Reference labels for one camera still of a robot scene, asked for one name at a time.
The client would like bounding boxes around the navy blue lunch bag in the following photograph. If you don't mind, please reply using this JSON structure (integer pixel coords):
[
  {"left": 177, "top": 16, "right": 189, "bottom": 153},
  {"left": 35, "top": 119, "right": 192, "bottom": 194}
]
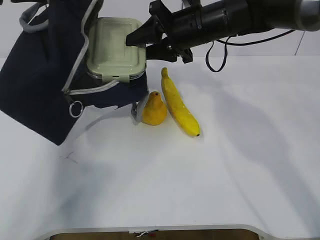
[{"left": 0, "top": 0, "right": 148, "bottom": 145}]

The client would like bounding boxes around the yellow toy banana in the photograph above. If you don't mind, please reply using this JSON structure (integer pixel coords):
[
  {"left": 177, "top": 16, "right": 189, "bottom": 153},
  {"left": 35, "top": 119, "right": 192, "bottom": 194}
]
[{"left": 161, "top": 67, "right": 201, "bottom": 137}]

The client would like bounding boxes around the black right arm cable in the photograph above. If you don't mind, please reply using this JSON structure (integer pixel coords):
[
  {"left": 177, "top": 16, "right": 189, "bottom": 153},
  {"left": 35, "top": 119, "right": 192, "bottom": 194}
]
[{"left": 205, "top": 29, "right": 296, "bottom": 73}]

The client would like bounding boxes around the yellow toy pear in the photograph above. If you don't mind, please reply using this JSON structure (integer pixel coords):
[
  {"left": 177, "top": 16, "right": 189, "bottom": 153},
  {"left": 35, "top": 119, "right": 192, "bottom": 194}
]
[{"left": 141, "top": 91, "right": 168, "bottom": 126}]

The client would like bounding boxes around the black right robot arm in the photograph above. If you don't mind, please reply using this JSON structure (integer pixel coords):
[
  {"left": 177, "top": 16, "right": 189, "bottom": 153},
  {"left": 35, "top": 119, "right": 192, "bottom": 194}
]
[{"left": 125, "top": 0, "right": 320, "bottom": 63}]

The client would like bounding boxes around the green lid glass container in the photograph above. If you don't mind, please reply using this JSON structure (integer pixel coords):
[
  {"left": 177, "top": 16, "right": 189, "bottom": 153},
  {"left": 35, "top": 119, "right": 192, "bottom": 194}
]
[{"left": 86, "top": 17, "right": 146, "bottom": 83}]

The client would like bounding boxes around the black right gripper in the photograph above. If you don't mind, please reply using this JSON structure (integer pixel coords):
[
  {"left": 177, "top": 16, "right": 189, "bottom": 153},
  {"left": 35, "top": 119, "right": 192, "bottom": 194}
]
[{"left": 125, "top": 0, "right": 200, "bottom": 63}]

